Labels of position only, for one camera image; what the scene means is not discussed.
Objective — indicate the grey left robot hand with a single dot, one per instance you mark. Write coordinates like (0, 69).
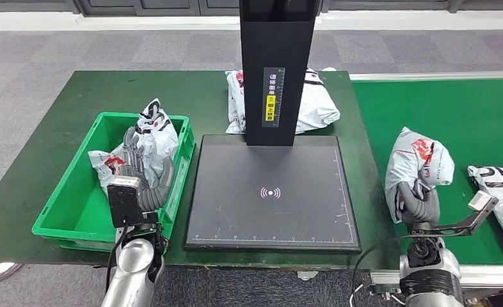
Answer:
(154, 195)

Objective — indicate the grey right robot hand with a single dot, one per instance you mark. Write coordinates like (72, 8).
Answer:
(421, 207)

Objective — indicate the green conveyor belt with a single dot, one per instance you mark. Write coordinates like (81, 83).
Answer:
(446, 110)

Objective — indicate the black inbound scanning machine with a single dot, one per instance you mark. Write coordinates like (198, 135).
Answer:
(272, 220)

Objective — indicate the green plastic crate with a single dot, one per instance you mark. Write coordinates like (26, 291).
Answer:
(77, 203)

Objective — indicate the ruler label sticker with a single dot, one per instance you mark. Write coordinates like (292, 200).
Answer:
(273, 97)

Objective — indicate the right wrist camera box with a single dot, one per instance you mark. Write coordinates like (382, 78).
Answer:
(476, 216)

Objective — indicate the white table bracket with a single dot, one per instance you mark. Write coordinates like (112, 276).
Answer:
(307, 276)

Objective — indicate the dark grey wall panel frame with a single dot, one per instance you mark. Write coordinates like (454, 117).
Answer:
(171, 5)

